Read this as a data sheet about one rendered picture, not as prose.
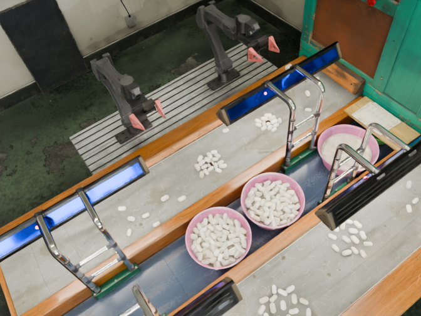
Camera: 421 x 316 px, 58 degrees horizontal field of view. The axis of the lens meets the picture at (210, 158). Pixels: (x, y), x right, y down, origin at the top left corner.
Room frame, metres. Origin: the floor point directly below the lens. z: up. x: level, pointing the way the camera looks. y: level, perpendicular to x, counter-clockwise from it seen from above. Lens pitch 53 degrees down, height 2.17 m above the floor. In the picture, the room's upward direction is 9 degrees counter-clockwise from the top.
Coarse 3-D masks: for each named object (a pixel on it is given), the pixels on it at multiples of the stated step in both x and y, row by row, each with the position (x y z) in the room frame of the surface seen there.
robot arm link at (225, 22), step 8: (200, 8) 1.71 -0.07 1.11; (208, 8) 1.70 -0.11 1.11; (216, 8) 1.70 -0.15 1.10; (200, 16) 1.71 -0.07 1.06; (208, 16) 1.68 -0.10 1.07; (216, 16) 1.63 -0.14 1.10; (224, 16) 1.61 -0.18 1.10; (200, 24) 1.72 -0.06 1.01; (224, 24) 1.55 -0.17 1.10; (232, 24) 1.54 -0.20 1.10; (224, 32) 1.56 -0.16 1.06; (232, 32) 1.50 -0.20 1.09
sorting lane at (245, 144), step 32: (288, 96) 1.38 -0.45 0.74; (352, 96) 1.30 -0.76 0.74; (224, 128) 1.23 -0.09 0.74; (256, 128) 1.20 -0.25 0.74; (192, 160) 1.07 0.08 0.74; (224, 160) 1.04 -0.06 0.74; (256, 160) 1.01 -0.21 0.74; (128, 192) 0.94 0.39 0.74; (160, 192) 0.92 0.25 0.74; (192, 192) 0.89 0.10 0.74; (64, 224) 0.83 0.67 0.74; (128, 224) 0.78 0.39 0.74; (160, 224) 0.76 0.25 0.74; (32, 256) 0.71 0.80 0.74; (96, 256) 0.66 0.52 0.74; (32, 288) 0.57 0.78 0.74
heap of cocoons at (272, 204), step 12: (252, 192) 0.84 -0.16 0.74; (264, 192) 0.83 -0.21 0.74; (276, 192) 0.82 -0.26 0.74; (288, 192) 0.81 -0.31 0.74; (252, 204) 0.79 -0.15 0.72; (264, 204) 0.77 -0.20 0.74; (276, 204) 0.77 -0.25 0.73; (288, 204) 0.75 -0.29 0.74; (252, 216) 0.73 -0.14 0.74; (264, 216) 0.72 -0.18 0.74; (276, 216) 0.72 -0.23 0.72; (288, 216) 0.70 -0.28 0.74
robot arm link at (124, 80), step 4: (120, 76) 1.22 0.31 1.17; (124, 76) 1.21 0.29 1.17; (128, 76) 1.21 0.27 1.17; (120, 80) 1.19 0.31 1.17; (124, 80) 1.19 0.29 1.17; (128, 80) 1.19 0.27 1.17; (132, 80) 1.18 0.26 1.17; (120, 84) 1.18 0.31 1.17; (124, 84) 1.17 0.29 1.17; (128, 84) 1.16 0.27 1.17; (120, 88) 1.21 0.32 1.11; (124, 88) 1.16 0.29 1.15; (116, 92) 1.24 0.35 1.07; (124, 92) 1.17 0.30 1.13; (120, 96) 1.20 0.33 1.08; (124, 96) 1.21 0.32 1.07
